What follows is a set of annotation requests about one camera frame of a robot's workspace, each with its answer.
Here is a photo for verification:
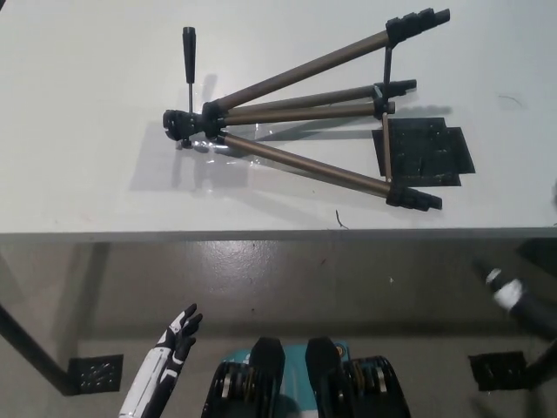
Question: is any white and black right hand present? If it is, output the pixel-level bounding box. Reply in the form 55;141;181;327
472;259;531;315

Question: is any white and black left hand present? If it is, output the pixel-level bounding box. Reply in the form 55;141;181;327
118;303;205;418

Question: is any bronze and black camera tripod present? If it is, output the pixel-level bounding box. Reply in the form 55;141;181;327
163;7;452;213

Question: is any black metal table leg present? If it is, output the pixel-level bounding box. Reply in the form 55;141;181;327
521;333;557;389
0;303;73;396

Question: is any black tape patch on table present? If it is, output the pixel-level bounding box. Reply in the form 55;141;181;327
372;116;477;188

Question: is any clear plastic sheet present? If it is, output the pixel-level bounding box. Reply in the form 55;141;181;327
129;120;262;193

